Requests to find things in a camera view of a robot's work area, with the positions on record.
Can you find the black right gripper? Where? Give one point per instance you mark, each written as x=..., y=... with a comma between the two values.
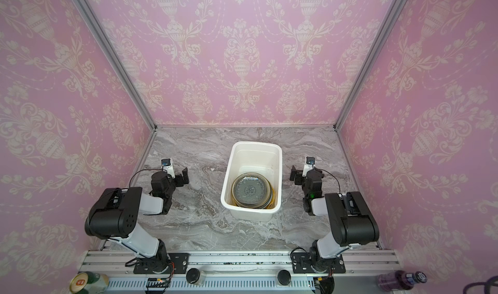
x=299, y=173

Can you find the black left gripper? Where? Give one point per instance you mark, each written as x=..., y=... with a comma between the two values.
x=180, y=182

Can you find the white plastic bin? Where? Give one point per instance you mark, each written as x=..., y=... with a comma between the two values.
x=252, y=188

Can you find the cream plate with leaf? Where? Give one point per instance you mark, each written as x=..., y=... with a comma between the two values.
x=272, y=200

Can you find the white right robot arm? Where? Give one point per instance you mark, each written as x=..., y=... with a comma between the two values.
x=351, y=222

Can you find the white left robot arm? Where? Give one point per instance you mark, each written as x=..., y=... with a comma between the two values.
x=114, y=217

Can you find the green drink can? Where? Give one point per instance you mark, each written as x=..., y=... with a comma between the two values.
x=89, y=283

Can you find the purple drink bottle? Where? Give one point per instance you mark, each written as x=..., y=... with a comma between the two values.
x=400, y=280

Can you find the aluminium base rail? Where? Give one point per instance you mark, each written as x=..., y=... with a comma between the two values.
x=242, y=272

